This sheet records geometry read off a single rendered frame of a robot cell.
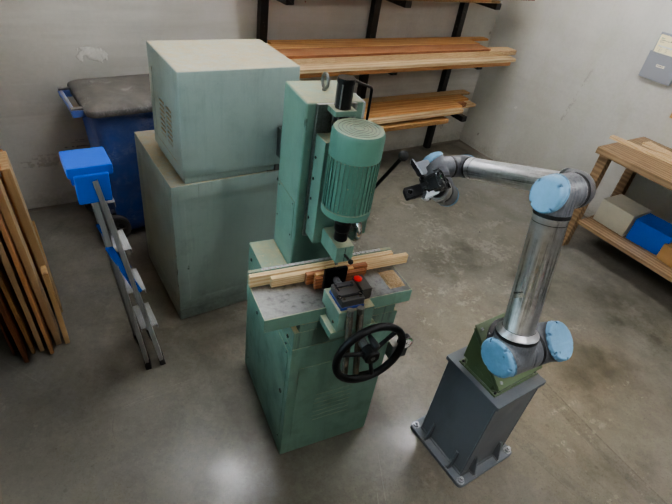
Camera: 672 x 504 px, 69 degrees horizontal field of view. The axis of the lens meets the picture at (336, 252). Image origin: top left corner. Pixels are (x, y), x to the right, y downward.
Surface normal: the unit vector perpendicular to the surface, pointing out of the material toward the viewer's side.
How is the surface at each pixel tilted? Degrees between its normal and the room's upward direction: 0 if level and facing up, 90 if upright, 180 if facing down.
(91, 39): 90
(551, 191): 79
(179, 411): 0
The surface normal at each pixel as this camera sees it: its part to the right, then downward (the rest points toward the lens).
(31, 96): 0.53, 0.57
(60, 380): 0.14, -0.79
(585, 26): -0.84, 0.23
